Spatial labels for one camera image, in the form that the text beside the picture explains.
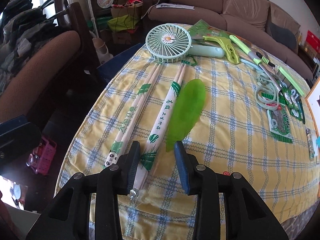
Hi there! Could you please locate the chopsticks pair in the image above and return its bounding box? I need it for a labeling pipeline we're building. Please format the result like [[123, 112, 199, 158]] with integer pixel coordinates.
[[130, 63, 187, 199], [104, 63, 162, 167]]

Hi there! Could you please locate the green translucent leaf plate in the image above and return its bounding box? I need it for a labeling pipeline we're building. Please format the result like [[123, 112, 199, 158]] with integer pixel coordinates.
[[165, 79, 206, 152]]

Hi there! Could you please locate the green rectangular case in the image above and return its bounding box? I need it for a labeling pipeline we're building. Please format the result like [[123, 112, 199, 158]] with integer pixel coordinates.
[[277, 66, 306, 97]]

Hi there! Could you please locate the cardboard box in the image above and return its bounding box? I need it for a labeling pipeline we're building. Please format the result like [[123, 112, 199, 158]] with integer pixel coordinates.
[[305, 78, 320, 136]]

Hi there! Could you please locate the yellow plaid tablecloth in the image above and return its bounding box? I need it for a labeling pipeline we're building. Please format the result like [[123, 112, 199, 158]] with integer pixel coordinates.
[[54, 23, 320, 240]]

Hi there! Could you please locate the green seaweed snack packet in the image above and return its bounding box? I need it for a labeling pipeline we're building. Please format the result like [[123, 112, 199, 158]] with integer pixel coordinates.
[[267, 104, 292, 144]]

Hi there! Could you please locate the green carabiner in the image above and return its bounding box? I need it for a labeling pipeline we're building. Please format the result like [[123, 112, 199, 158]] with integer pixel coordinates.
[[181, 55, 197, 67]]

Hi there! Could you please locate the small glass vial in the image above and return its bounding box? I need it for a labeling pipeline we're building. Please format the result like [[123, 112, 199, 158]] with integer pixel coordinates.
[[306, 128, 315, 159]]

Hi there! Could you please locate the green can opener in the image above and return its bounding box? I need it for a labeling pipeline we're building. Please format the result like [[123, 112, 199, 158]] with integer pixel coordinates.
[[203, 36, 240, 64]]

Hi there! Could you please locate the mint handheld fan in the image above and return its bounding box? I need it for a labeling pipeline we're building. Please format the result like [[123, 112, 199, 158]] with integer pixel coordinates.
[[145, 23, 225, 63]]

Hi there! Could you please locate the brown chair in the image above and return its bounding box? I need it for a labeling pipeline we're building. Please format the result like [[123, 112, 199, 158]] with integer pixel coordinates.
[[1, 2, 87, 128]]

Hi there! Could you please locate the large green food bag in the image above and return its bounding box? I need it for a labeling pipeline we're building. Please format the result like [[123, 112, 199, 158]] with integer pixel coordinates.
[[188, 20, 231, 40]]

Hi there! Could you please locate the brown sofa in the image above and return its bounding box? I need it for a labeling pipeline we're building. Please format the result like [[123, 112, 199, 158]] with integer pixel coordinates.
[[147, 0, 313, 80]]

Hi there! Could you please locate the paper on sofa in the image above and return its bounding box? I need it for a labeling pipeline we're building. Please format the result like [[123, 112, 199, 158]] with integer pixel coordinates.
[[156, 3, 194, 10]]

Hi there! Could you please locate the grey-green cord lanyard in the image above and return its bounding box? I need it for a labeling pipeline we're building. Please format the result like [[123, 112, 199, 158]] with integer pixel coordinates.
[[254, 71, 281, 111]]

